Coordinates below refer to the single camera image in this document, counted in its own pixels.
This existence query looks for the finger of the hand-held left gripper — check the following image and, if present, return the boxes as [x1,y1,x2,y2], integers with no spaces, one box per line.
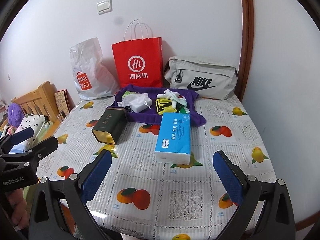
[0,127,34,153]
[25,136,60,167]

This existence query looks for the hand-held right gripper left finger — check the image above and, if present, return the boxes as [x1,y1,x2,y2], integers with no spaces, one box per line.
[27,150,113,240]

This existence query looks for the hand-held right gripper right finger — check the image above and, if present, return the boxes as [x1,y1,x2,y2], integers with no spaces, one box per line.
[212,150,297,240]

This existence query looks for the white drawstring pouch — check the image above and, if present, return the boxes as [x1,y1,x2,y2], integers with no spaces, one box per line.
[117,91,150,110]

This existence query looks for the yellow pouch with black straps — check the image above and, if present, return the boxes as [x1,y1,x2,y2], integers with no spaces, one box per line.
[155,98,175,116]

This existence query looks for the white glove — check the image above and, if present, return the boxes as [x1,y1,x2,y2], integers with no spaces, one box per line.
[157,89,187,105]

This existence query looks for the person's left hand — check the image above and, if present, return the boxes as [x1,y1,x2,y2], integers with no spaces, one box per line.
[6,187,28,230]

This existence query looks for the floral pillow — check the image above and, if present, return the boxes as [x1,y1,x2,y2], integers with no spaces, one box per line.
[19,114,48,136]

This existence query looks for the green blanket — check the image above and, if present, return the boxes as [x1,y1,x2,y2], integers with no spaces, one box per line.
[37,121,54,143]

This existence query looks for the purple plush toy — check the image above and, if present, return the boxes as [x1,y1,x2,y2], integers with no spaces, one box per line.
[7,104,24,127]

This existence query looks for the wooden headboard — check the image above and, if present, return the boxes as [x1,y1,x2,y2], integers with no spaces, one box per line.
[11,81,60,128]

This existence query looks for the patterned notebook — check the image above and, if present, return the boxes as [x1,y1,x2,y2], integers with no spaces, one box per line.
[54,89,71,117]

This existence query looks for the dark tea tin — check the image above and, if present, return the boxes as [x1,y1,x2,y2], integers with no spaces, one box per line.
[91,107,127,145]

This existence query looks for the blue tissue pack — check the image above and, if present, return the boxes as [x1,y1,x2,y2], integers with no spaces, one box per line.
[154,112,192,165]

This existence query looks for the purple towel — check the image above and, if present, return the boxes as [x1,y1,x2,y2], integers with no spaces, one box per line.
[114,84,207,127]

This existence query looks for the white plastic shopping bag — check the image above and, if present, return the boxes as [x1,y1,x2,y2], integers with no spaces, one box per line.
[69,37,120,100]

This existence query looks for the grey waist bag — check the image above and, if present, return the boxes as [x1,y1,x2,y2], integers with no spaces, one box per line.
[164,56,238,101]

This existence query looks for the red paper bag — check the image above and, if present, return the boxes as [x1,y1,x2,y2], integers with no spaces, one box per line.
[111,19,163,88]

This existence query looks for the wooden door frame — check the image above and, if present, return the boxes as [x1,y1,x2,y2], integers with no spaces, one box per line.
[237,0,256,103]

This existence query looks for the white light switch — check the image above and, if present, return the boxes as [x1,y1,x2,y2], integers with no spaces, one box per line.
[97,0,112,15]

